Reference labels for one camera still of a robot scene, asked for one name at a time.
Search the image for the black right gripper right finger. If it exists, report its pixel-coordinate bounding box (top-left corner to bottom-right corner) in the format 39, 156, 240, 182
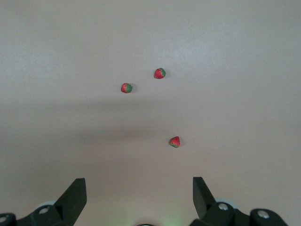
189, 176, 289, 226

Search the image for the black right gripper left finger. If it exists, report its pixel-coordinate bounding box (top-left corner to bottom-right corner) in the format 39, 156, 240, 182
0, 178, 87, 226

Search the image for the red strawberry green cap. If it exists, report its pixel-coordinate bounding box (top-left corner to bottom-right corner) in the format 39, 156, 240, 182
154, 67, 166, 80
120, 82, 134, 94
168, 136, 181, 149

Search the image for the brown tablecloth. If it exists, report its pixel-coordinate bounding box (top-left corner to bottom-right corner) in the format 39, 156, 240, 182
0, 0, 301, 226

